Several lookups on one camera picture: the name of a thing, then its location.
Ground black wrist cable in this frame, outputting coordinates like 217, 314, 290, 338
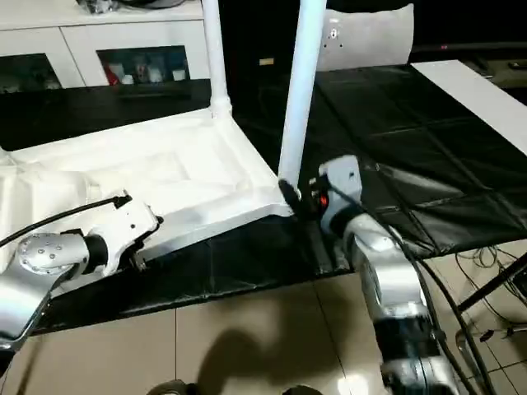
0, 194, 133, 249
329, 187, 497, 395

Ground light grey pillow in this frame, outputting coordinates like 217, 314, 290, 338
315, 3, 416, 72

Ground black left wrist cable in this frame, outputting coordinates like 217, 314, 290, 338
0, 194, 133, 249

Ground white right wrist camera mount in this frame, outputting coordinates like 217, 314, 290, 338
319, 155, 364, 231

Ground black sofa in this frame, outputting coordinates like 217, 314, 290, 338
220, 0, 527, 83

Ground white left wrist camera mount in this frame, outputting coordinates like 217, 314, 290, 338
100, 195, 164, 277

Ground white cabinet with glass doors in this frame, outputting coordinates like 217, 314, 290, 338
0, 0, 212, 91

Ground white flat board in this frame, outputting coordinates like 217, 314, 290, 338
411, 59, 527, 158

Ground white plastic table top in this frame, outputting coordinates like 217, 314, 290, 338
0, 107, 296, 297

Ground black work mat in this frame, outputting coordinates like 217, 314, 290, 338
0, 63, 527, 335

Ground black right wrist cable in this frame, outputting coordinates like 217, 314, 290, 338
329, 187, 497, 395

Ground thin grey floor wires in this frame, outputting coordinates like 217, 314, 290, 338
455, 242, 527, 330

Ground grey metal frame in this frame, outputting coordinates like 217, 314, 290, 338
455, 324, 527, 372

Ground dark bag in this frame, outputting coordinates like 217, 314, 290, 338
135, 0, 194, 10

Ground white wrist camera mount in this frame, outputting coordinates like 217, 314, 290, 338
319, 155, 364, 231
100, 195, 164, 277

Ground black table frame leg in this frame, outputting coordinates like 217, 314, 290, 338
456, 258, 527, 314

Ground white plastic table leg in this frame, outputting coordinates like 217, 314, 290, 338
277, 0, 329, 194
203, 0, 235, 121

